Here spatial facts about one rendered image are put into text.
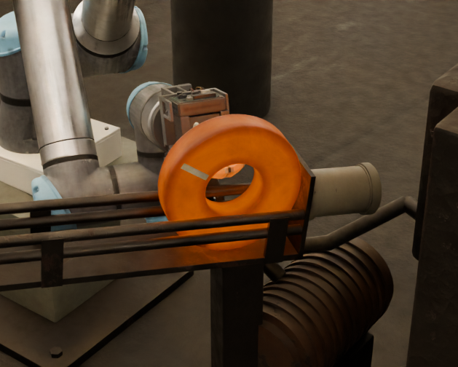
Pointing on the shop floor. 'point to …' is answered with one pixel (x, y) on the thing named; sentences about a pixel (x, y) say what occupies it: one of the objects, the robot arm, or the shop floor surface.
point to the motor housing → (325, 309)
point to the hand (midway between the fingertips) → (226, 174)
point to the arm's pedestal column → (70, 314)
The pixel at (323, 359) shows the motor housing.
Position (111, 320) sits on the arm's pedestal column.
